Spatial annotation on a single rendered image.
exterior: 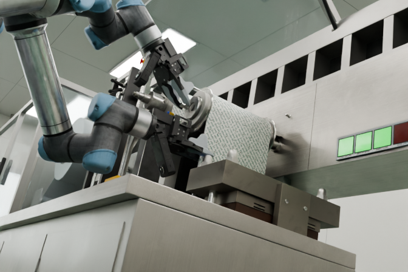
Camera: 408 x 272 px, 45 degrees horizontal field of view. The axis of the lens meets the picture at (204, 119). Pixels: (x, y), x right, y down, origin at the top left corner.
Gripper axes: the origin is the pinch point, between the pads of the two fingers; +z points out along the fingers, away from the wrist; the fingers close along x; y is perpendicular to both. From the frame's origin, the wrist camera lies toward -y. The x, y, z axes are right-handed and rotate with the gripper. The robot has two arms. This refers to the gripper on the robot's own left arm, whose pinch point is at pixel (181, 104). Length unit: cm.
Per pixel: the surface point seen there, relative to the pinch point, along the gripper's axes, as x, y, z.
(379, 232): 137, 204, 182
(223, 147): -8.4, -0.9, 16.5
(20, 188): 94, -26, -1
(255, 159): -8.4, 7.2, 25.2
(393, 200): 125, 223, 165
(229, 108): -8.2, 8.6, 8.3
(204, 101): -7.5, 2.4, 2.4
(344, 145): -31.7, 18.2, 31.9
